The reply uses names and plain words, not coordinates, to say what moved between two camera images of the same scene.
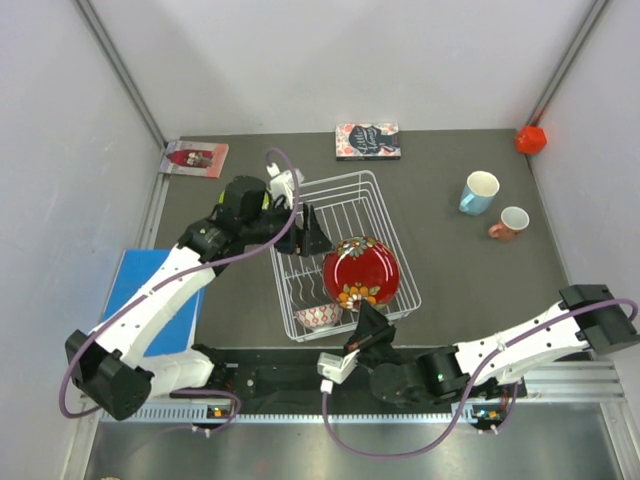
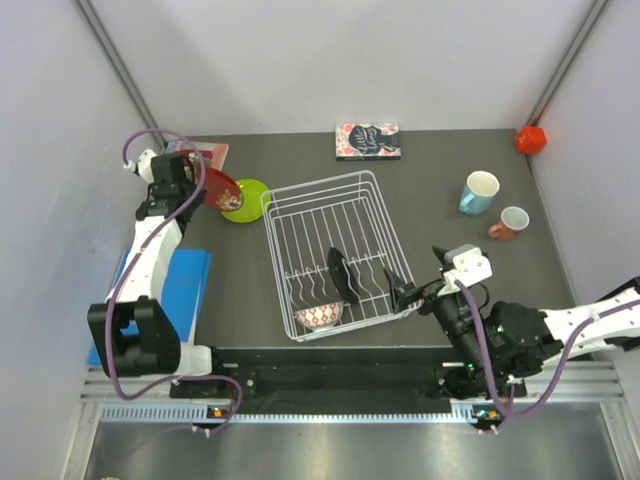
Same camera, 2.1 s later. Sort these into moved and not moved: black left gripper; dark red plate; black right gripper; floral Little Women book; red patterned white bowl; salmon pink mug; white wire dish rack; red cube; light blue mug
Moved: black right gripper; dark red plate; black left gripper
Not moved: white wire dish rack; salmon pink mug; light blue mug; floral Little Women book; red patterned white bowl; red cube
